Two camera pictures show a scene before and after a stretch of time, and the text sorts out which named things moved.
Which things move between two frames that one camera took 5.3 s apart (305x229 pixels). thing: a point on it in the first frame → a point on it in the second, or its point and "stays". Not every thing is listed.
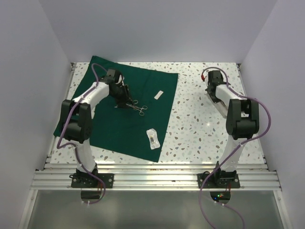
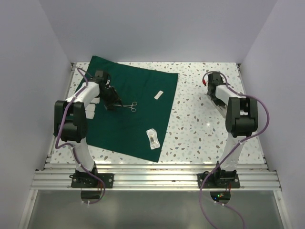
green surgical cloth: x=139 y=130 stays
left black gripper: x=121 y=103 → x=115 y=98
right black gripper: x=215 y=99 stays
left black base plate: x=85 y=180 stays
